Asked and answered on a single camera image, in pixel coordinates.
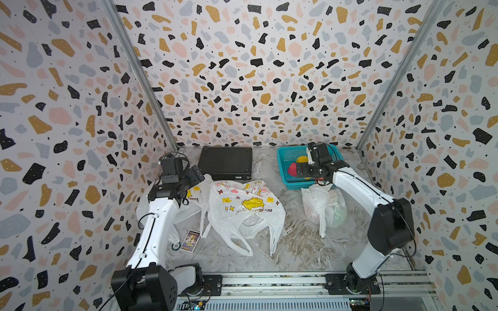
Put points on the pink toy fruit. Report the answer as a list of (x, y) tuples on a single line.
[(292, 170)]

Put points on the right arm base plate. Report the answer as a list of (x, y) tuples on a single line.
[(349, 283)]

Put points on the black hard case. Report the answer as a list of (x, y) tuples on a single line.
[(226, 163)]

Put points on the aluminium front rail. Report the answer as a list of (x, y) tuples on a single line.
[(392, 290)]

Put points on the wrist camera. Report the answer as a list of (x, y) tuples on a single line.
[(172, 168), (318, 153)]

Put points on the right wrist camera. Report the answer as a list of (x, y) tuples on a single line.
[(318, 153)]

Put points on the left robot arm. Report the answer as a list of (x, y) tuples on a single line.
[(146, 283)]

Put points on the yellow toy fruit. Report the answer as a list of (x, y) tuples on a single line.
[(302, 159)]

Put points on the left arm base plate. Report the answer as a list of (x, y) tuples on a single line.
[(208, 286)]

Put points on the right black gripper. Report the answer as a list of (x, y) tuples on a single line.
[(305, 168)]

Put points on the white plastic bag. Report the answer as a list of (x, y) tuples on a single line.
[(239, 212), (186, 210), (324, 206)]

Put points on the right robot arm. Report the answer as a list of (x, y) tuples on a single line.
[(391, 226)]

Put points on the playing card box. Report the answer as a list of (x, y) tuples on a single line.
[(190, 241)]

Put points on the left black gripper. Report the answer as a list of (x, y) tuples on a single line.
[(195, 177)]

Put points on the teal plastic basket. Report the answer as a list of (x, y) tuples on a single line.
[(288, 155)]

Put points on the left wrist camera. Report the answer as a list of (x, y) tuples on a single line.
[(172, 168)]

